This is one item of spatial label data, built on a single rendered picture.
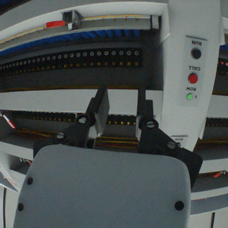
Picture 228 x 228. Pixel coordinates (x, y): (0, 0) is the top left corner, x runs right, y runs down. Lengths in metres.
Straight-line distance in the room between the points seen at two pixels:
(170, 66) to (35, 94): 0.27
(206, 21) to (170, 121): 0.20
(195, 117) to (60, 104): 0.27
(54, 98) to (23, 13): 0.19
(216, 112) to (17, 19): 0.43
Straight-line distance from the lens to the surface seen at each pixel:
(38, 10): 0.29
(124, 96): 0.27
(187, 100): 0.27
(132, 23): 0.28
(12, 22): 0.33
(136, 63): 0.40
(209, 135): 0.65
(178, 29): 0.24
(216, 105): 0.32
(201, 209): 0.90
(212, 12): 0.27
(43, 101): 0.33
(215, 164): 0.47
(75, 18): 0.26
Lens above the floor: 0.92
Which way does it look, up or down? 31 degrees up
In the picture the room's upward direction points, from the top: 177 degrees clockwise
